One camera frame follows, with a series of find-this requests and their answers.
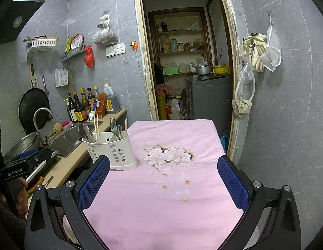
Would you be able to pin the yellow cap sauce bottle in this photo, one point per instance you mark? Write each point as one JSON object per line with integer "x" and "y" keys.
{"x": 84, "y": 100}

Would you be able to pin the green thermos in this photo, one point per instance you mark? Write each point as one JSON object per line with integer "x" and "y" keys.
{"x": 173, "y": 45}

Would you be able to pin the metal faucet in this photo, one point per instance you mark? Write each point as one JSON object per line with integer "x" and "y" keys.
{"x": 35, "y": 117}

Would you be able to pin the clear glass bottle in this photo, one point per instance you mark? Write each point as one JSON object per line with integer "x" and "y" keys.
{"x": 96, "y": 92}

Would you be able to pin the white wall socket panel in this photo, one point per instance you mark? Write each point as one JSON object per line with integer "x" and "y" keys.
{"x": 120, "y": 48}

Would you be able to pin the pink soap dish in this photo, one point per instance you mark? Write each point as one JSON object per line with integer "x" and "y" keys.
{"x": 66, "y": 123}

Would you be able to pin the white plastic container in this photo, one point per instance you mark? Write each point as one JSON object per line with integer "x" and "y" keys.
{"x": 174, "y": 109}

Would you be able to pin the red white packets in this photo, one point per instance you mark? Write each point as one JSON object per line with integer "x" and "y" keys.
{"x": 77, "y": 41}

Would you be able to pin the knotted beige rag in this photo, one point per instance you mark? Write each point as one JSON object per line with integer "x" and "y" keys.
{"x": 242, "y": 108}

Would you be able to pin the cream rubber gloves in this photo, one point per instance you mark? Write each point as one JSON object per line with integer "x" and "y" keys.
{"x": 258, "y": 54}

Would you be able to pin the orange plug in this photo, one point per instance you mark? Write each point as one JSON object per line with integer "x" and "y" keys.
{"x": 135, "y": 45}

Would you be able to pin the wooden hanging spatula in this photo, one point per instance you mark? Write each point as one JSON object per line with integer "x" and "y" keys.
{"x": 33, "y": 80}

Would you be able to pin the white jar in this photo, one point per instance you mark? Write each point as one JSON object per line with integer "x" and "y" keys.
{"x": 180, "y": 47}

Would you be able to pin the metal cooking pot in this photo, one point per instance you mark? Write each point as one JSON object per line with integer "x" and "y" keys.
{"x": 203, "y": 70}

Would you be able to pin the white plastic utensil holder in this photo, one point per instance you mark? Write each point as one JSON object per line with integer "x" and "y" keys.
{"x": 117, "y": 156}

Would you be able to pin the black range hood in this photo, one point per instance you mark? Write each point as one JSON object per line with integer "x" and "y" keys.
{"x": 18, "y": 10}

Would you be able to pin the worn white door frame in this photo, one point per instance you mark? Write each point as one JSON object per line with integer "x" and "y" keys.
{"x": 143, "y": 57}

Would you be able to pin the white wall basket rack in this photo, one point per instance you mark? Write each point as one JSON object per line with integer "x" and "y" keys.
{"x": 40, "y": 45}

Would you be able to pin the grey washing machine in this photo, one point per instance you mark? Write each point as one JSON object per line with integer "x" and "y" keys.
{"x": 211, "y": 101}

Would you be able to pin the yellow bowl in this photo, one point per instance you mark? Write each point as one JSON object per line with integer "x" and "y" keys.
{"x": 221, "y": 70}

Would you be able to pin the green box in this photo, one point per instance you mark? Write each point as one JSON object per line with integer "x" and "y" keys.
{"x": 170, "y": 71}

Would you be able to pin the pink floral cloth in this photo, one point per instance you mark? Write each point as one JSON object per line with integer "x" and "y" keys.
{"x": 156, "y": 208}

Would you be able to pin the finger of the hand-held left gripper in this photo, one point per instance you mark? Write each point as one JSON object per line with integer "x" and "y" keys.
{"x": 44, "y": 157}
{"x": 28, "y": 153}

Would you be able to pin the white mesh bag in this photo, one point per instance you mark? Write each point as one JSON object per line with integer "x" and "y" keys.
{"x": 272, "y": 41}

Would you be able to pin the loofah sponge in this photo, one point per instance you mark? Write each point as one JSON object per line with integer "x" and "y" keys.
{"x": 57, "y": 129}

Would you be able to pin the red plastic bag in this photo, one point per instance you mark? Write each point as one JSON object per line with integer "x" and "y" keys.
{"x": 89, "y": 58}

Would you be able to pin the yellow cylinder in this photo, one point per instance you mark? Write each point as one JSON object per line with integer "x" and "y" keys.
{"x": 162, "y": 106}

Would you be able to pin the white hanging basket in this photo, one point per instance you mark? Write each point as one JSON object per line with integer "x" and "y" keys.
{"x": 61, "y": 79}

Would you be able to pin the person's left forearm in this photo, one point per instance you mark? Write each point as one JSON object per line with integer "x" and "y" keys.
{"x": 6, "y": 221}

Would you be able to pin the stainless steel sink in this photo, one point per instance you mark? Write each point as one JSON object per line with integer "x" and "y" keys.
{"x": 69, "y": 140}

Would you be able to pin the green pump bottle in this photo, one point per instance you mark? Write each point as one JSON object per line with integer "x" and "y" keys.
{"x": 65, "y": 101}

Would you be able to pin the clear plastic bag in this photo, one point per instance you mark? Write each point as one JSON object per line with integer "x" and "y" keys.
{"x": 246, "y": 75}

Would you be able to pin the yellow green snack packet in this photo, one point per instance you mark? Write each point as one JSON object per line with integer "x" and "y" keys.
{"x": 68, "y": 44}

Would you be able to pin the large dark liquid jug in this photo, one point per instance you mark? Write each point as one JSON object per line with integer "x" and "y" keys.
{"x": 113, "y": 104}

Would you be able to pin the small clear hanging bag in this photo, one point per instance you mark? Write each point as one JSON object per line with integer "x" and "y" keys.
{"x": 104, "y": 22}

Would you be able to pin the red label sauce bottle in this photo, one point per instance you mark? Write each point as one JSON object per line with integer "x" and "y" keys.
{"x": 80, "y": 114}

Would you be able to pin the grey wall shelf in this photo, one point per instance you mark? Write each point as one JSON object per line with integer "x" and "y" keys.
{"x": 72, "y": 54}

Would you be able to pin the black wok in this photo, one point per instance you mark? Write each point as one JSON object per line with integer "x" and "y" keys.
{"x": 31, "y": 104}

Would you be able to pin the stainless steel basin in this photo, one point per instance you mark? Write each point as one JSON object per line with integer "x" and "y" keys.
{"x": 23, "y": 143}

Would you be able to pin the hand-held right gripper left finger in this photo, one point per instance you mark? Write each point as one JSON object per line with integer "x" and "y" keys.
{"x": 93, "y": 182}

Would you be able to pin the brown metal clip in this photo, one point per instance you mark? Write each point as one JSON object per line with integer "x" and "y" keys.
{"x": 48, "y": 181}

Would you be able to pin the person's left hand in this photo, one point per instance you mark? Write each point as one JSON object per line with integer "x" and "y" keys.
{"x": 22, "y": 200}

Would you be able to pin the dark brown pump bottle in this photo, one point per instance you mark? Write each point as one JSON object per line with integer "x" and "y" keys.
{"x": 71, "y": 112}

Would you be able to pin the metal hanging peeler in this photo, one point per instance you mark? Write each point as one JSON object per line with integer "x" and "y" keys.
{"x": 44, "y": 82}

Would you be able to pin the white blue packet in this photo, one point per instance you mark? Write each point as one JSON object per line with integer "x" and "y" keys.
{"x": 92, "y": 114}

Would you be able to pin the brown wooden shelf unit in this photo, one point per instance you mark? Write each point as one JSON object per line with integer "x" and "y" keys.
{"x": 179, "y": 32}

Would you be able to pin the white wall switch panel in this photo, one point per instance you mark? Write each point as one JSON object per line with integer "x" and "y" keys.
{"x": 110, "y": 51}

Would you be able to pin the beige kitchen counter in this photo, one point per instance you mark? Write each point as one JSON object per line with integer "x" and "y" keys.
{"x": 70, "y": 164}

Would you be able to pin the dark sauce bottle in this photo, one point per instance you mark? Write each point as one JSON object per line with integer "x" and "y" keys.
{"x": 90, "y": 96}

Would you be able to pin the clear bag of dried goods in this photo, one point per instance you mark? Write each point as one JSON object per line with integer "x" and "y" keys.
{"x": 105, "y": 37}

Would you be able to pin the white utensil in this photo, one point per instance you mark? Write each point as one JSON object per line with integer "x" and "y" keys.
{"x": 36, "y": 171}

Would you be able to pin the orange spice bag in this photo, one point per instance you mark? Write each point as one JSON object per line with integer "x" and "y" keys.
{"x": 101, "y": 106}

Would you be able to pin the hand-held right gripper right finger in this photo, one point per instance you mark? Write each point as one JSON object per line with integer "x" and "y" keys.
{"x": 233, "y": 185}

